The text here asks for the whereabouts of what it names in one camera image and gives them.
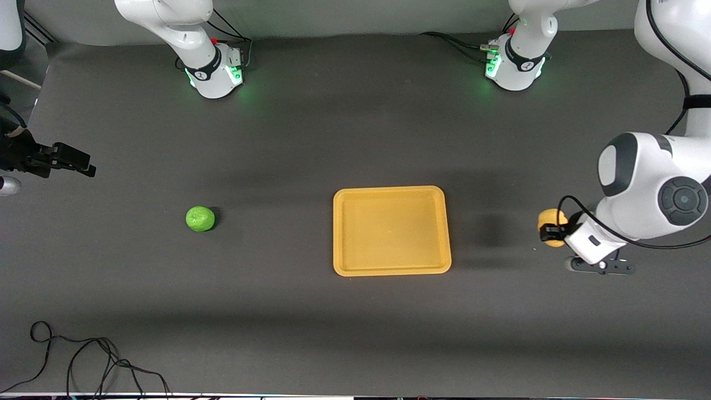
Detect black left arm wrist cable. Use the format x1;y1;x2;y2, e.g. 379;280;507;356
557;0;711;249

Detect black arm base cables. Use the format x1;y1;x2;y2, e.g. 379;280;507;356
175;10;254;72
420;12;520;63

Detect thin black loose cable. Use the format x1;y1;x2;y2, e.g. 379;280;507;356
0;321;173;398

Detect green apple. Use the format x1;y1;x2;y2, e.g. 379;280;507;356
186;206;216;233

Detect dark grey table mat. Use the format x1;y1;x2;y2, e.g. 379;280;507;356
0;25;711;396

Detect yellow plastic tray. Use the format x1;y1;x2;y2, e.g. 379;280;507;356
333;186;452;277

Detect black left arm base cables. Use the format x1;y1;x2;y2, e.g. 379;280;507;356
420;12;520;63

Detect beige wooden strip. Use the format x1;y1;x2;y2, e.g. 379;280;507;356
0;71;43;90

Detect black right arm base cables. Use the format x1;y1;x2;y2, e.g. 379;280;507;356
175;10;254;72

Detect black diagonal cable pair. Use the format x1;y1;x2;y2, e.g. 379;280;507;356
23;12;57;45

